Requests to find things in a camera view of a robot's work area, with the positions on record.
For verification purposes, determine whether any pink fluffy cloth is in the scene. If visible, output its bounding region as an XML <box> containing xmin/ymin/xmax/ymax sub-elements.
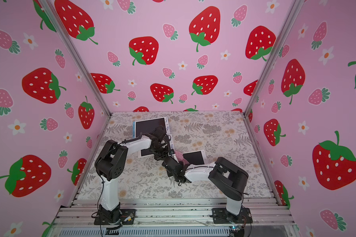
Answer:
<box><xmin>174</xmin><ymin>151</ymin><xmax>190</xmax><ymax>166</ymax></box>

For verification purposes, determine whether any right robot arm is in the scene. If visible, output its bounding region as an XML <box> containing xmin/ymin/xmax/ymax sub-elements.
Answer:
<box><xmin>162</xmin><ymin>156</ymin><xmax>249</xmax><ymax>217</ymax></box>

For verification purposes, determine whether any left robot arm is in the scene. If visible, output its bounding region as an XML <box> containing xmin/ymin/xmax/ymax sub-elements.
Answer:
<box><xmin>95</xmin><ymin>126</ymin><xmax>177</xmax><ymax>223</ymax></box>

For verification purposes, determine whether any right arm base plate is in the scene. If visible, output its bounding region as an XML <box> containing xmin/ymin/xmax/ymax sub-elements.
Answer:
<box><xmin>210</xmin><ymin>207</ymin><xmax>253</xmax><ymax>224</ymax></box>

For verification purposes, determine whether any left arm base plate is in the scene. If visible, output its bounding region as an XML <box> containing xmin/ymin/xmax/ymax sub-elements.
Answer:
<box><xmin>94</xmin><ymin>209</ymin><xmax>136</xmax><ymax>226</ymax></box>

